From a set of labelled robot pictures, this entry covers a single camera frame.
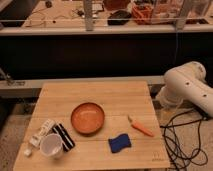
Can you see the orange ceramic bowl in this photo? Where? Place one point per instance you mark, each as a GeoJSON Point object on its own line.
{"type": "Point", "coordinates": [87, 118]}

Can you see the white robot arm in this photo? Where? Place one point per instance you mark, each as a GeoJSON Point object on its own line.
{"type": "Point", "coordinates": [186, 82]}

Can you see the orange toy carrot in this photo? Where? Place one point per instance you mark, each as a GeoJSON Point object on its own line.
{"type": "Point", "coordinates": [140, 127]}

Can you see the blue sponge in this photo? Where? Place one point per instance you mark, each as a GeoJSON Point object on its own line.
{"type": "Point", "coordinates": [120, 142]}

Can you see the black object on bench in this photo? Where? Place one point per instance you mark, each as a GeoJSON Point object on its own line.
{"type": "Point", "coordinates": [119, 17]}

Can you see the black white striped cloth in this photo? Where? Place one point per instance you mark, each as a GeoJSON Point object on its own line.
{"type": "Point", "coordinates": [67, 141]}

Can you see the orange box on bench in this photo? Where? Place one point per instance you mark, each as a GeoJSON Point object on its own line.
{"type": "Point", "coordinates": [141, 15]}

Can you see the white plastic cup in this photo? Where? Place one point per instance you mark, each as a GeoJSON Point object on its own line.
{"type": "Point", "coordinates": [51, 146]}

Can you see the white tube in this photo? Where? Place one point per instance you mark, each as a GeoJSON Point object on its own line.
{"type": "Point", "coordinates": [35, 140]}

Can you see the metal frame post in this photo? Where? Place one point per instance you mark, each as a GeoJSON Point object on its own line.
{"type": "Point", "coordinates": [185, 9]}
{"type": "Point", "coordinates": [87, 4]}

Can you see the metal clamp on rail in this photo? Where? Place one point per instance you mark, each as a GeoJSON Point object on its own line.
{"type": "Point", "coordinates": [9, 80]}

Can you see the right metal frame post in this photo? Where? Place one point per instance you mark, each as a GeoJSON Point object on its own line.
{"type": "Point", "coordinates": [185, 9]}

